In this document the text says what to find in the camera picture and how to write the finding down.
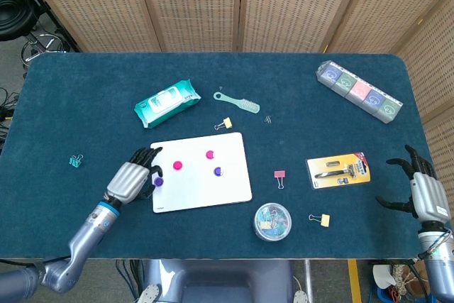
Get chrome stool frame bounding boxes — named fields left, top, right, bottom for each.
left=20, top=32, right=72, bottom=70

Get dark teal table cloth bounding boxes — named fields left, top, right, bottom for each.
left=0, top=52, right=444, bottom=260

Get white round floor object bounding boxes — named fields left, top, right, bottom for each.
left=372, top=263, right=394, bottom=288

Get clear tub of binder clips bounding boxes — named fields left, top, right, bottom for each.
left=253, top=202, right=294, bottom=243

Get floor cable tangle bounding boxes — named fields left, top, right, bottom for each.
left=0, top=86, right=21, bottom=148

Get small yellow binder clip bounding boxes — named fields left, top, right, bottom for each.
left=214, top=116, right=233, bottom=131

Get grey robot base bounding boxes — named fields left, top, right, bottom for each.
left=138, top=258, right=309, bottom=303

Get metal table leg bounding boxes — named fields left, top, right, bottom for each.
left=303, top=259, right=315, bottom=303

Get white magnetic board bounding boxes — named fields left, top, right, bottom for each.
left=150, top=132, right=253, bottom=214

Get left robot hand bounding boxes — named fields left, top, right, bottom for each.
left=106, top=146, right=164, bottom=205

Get black cables under table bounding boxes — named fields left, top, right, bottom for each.
left=115, top=259, right=146, bottom=299

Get blue floor box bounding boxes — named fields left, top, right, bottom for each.
left=376, top=287, right=432, bottom=303

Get large yellow binder clip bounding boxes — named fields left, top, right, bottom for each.
left=307, top=213, right=331, bottom=228

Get woven folding screen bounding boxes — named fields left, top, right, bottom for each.
left=16, top=0, right=454, bottom=300

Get mint green small brush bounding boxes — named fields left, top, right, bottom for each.
left=213, top=92, right=261, bottom=114

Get wrapped colourful tissue packs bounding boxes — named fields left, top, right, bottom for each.
left=315, top=60, right=404, bottom=125

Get green wet wipes pack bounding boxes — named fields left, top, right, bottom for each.
left=133, top=79, right=202, bottom=129

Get yellow razor blister pack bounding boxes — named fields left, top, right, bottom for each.
left=306, top=151, right=372, bottom=191

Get black cable coil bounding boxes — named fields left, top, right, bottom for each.
left=0, top=0, right=38, bottom=42

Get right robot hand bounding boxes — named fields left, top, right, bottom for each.
left=375, top=145, right=453, bottom=224

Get pink binder clip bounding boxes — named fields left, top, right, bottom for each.
left=273, top=170, right=287, bottom=190

